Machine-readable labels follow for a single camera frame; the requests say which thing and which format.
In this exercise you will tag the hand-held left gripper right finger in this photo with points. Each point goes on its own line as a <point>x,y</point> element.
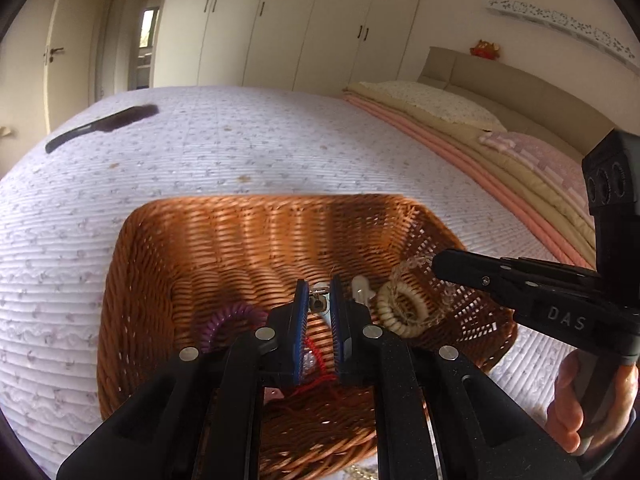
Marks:
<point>334,330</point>

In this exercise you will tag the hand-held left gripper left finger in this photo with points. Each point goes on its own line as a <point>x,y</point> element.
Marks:
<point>300,325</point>

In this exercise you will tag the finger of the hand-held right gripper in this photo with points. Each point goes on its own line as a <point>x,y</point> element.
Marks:
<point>470,270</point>
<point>550,267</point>

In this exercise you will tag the brown wicker basket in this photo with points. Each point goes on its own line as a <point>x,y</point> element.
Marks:
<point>200,240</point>

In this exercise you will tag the person's right hand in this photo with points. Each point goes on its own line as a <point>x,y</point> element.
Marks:
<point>562,410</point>

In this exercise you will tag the pink patterned pillow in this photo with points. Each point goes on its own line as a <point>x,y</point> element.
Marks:
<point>540,160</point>

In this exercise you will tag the beige folded quilt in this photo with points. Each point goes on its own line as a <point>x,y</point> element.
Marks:
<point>500,165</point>

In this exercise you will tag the pink folded blanket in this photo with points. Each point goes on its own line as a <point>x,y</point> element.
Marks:
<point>450,155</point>

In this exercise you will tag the cream floral pillow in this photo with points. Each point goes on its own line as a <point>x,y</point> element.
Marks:
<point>435,102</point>

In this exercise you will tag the beige padded headboard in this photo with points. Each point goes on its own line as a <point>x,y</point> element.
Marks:
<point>525,90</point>

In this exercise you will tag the red plush toy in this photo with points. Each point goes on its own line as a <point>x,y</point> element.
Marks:
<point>485,50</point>

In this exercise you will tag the black hairbrush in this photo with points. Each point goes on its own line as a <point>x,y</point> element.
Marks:
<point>110,122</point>

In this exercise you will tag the white built-in wardrobe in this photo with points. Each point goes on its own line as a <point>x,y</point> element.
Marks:
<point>300,25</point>

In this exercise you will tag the white room door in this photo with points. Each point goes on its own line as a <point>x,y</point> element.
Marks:
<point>70,35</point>

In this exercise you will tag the white carved wall shelf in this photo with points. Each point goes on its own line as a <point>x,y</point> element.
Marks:
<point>565,22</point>

